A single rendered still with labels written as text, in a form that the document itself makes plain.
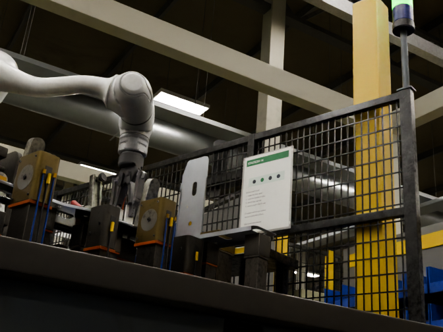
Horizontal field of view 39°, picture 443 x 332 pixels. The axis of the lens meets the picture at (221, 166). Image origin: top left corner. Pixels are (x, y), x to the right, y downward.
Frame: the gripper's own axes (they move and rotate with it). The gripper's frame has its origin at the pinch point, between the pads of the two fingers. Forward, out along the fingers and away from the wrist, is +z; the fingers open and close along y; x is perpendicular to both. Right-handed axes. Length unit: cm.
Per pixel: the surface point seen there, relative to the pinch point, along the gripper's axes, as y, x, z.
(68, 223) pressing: -5.3, -14.5, 4.7
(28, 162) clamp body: 17.7, -43.6, 2.1
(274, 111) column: -414, 625, -438
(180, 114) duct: -518, 509, -410
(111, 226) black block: 21.0, -20.4, 11.0
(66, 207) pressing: 6.2, -23.8, 4.7
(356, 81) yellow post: 45, 58, -61
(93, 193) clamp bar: -14.2, -1.3, -10.3
